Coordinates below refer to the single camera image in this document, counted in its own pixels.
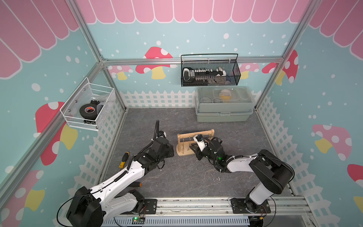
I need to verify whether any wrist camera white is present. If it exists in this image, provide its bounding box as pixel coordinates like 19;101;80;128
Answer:
157;131;166;138
193;134;206;152

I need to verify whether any black tape roll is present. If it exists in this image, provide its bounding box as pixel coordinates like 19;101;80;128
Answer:
79;104;98;121

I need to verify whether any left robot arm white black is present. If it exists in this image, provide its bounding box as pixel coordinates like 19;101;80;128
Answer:
66;121;174;227

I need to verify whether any white black device in basket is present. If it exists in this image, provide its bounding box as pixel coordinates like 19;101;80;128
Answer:
181;68;227;83

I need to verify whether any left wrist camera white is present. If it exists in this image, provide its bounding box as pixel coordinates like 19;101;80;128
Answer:
157;131;166;138

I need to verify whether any yellow black screwdriver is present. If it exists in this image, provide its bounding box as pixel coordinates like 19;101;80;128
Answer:
119;152;130;169

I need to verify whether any green circuit board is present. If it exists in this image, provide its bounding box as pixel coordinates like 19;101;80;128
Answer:
131;216;146;225

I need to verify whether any black wire mesh basket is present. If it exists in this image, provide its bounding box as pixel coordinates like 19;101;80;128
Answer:
180;54;241;87

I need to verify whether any wooden jewelry display stand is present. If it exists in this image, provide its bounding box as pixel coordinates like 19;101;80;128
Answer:
176;129;215;156

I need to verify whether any yellow item in box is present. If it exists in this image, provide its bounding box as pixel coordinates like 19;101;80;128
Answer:
219;89;233;101

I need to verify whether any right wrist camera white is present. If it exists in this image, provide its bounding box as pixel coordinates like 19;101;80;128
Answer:
193;134;206;152

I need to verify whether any white wire basket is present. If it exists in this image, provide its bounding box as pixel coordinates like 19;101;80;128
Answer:
60;78;115;131

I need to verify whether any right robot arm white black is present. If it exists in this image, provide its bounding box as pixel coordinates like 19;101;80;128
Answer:
190;134;295;214

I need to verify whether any green plastic storage box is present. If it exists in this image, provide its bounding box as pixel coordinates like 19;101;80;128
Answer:
195;87;255;123

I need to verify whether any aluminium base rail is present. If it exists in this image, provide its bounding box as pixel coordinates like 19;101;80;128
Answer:
101;197;318;227

